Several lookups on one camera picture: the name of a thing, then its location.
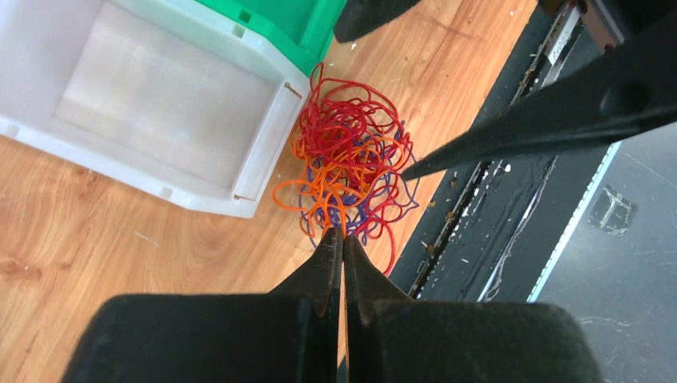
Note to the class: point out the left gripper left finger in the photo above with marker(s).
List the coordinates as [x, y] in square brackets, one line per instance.
[289, 334]

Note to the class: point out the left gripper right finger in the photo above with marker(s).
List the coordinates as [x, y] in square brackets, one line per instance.
[394, 338]

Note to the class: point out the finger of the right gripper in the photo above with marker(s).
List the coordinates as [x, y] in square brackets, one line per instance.
[361, 17]
[628, 91]

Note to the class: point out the green plastic bin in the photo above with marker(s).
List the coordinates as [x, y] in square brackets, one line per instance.
[302, 30]

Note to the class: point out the white plastic bin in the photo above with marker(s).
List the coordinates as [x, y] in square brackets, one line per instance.
[168, 97]

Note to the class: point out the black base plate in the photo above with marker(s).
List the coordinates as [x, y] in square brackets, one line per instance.
[494, 229]

